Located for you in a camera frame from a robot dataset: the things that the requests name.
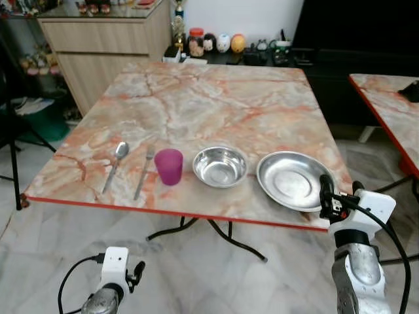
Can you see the orange egg figurine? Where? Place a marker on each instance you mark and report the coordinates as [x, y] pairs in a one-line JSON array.
[[237, 43]]

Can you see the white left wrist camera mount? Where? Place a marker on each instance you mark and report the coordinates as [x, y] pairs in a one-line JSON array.
[[116, 265]]

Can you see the large marble-pattern folding table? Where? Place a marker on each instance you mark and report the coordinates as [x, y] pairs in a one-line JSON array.
[[196, 111]]

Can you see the white egg figurine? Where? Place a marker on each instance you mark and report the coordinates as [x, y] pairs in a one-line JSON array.
[[224, 43]]

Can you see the purple plastic cup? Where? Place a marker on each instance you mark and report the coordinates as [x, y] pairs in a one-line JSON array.
[[169, 168]]

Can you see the green mug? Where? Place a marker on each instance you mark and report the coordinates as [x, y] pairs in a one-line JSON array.
[[282, 52]]

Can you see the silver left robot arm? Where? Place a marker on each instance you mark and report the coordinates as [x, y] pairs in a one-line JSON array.
[[105, 302]]

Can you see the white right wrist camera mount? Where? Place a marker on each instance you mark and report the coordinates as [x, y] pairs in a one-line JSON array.
[[370, 208]]

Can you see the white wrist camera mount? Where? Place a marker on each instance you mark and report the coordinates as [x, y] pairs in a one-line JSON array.
[[370, 208], [116, 265]]

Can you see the light wooden cabinet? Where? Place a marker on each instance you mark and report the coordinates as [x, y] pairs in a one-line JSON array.
[[98, 59]]

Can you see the stainless steel bowl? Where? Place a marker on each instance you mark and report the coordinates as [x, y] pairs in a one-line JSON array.
[[220, 167]]

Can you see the silver metal fork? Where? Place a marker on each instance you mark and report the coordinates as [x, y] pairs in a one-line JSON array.
[[144, 173]]

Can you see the black television screen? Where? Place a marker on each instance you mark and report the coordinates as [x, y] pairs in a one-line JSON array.
[[353, 23]]

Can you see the stainless steel plate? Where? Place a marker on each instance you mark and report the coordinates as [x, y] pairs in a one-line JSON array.
[[291, 178]]

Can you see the silver metal spoon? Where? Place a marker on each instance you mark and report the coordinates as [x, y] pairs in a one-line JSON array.
[[118, 162]]

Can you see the green bin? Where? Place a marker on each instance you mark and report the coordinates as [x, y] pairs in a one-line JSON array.
[[46, 121]]

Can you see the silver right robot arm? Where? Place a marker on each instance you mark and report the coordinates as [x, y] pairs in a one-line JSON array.
[[359, 275]]

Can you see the marble-pattern table with black item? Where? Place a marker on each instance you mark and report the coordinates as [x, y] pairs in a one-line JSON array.
[[386, 104]]

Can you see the glass jar with red lid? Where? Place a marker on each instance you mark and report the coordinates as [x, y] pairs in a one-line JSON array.
[[196, 43]]

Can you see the small grey animal figurine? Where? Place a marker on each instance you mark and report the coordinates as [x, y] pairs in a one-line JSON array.
[[261, 45]]

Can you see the black and white figurine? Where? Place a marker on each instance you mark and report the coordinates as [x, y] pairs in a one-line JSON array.
[[209, 43]]

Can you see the black tripod stand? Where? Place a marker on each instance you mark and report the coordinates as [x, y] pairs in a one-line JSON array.
[[13, 118]]

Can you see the gold trophy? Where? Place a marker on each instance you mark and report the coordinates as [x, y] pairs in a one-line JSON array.
[[178, 26]]

